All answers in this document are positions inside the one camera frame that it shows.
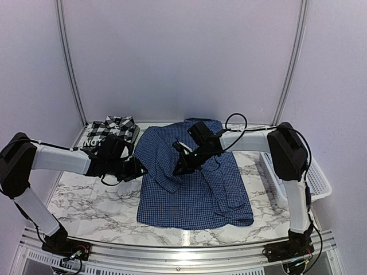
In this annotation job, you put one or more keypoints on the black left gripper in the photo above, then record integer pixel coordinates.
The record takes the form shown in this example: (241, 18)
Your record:
(135, 171)

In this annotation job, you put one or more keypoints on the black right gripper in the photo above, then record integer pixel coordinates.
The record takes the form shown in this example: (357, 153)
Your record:
(186, 166)

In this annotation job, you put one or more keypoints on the blue checked long sleeve shirt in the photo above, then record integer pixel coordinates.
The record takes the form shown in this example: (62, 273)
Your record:
(209, 198)

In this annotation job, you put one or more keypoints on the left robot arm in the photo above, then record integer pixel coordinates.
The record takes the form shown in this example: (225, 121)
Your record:
(24, 161)

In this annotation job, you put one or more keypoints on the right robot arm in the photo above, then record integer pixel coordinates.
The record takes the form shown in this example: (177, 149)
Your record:
(290, 155)

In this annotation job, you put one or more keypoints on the black white plaid folded shirt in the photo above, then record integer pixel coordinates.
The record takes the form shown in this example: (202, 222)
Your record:
(122, 127)

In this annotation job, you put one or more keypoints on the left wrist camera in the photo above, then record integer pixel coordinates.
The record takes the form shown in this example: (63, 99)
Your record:
(113, 148)

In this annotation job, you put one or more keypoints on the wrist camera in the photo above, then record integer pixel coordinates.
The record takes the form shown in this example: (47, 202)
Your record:
(113, 148)
(199, 132)

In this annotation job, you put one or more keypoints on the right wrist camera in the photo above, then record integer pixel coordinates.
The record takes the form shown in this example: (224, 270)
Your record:
(199, 132)

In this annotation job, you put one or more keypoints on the aluminium front rail frame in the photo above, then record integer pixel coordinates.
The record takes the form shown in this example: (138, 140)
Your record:
(113, 258)

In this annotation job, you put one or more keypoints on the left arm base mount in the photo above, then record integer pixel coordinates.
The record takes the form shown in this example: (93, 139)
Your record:
(67, 249)

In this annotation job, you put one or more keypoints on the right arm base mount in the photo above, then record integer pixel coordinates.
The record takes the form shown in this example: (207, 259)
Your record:
(297, 245)

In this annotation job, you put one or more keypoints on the left aluminium corner post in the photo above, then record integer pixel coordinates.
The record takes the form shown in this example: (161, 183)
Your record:
(62, 27)

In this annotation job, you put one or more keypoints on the aluminium corner post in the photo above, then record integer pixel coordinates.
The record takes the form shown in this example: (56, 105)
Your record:
(294, 57)
(62, 27)

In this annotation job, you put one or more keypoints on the right aluminium corner post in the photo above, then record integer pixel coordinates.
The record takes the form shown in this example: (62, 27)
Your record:
(294, 57)

